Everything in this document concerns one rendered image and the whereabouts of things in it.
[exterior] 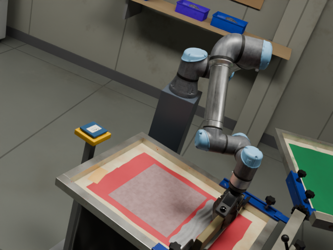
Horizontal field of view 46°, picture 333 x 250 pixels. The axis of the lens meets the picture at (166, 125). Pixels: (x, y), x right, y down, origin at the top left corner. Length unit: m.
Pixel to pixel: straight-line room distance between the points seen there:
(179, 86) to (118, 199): 0.68
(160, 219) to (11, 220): 1.41
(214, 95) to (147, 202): 0.52
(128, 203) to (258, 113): 2.78
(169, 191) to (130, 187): 0.18
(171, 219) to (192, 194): 0.21
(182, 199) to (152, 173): 0.19
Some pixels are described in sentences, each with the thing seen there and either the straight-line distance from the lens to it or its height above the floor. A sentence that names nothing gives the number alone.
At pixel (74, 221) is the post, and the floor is 0.35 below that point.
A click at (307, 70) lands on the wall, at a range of 4.21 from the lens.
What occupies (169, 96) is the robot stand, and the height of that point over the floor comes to 1.18.
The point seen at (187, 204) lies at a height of 0.95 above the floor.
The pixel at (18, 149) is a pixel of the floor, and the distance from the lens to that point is 3.38.
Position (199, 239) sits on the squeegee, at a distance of 1.44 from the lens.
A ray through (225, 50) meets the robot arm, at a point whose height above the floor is 1.60.
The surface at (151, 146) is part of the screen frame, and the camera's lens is 1.96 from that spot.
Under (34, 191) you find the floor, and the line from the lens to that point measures 3.01.
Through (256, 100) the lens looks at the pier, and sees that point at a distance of 4.16.
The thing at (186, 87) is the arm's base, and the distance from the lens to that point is 1.98.
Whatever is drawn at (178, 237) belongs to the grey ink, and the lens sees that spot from 1.56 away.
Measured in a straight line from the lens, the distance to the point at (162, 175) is 1.82.
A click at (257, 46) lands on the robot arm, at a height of 1.64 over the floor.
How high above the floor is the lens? 2.04
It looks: 30 degrees down
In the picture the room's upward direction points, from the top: 18 degrees clockwise
